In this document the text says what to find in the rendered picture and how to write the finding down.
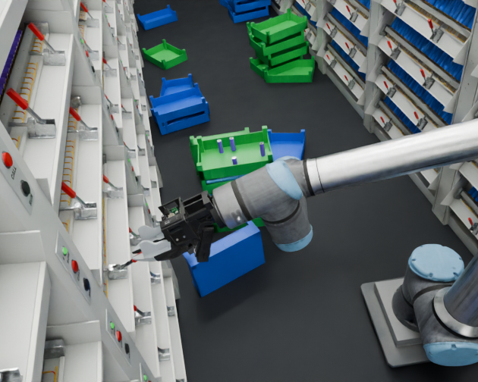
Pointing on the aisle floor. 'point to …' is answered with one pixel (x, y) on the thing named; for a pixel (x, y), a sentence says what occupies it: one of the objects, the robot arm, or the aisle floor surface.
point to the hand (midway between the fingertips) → (139, 255)
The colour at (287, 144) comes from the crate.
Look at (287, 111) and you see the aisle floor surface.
